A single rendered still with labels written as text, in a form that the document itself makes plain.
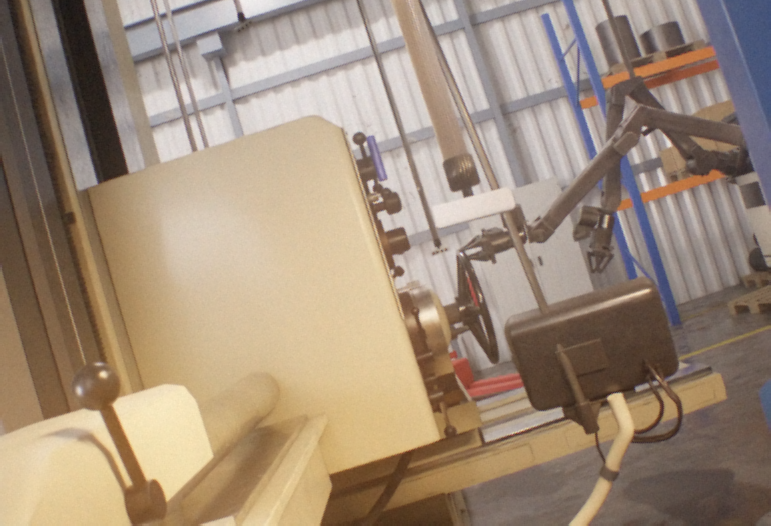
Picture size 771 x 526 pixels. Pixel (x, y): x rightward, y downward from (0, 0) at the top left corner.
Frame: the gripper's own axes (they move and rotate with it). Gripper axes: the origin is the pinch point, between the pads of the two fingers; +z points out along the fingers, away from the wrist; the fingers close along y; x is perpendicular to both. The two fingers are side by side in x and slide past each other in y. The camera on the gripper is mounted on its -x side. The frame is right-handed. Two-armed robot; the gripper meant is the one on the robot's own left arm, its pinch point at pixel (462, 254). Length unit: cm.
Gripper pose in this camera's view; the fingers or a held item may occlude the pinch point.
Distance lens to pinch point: 223.7
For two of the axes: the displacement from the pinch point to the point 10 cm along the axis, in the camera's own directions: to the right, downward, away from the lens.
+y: -2.9, -9.2, -2.5
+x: 0.8, 2.4, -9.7
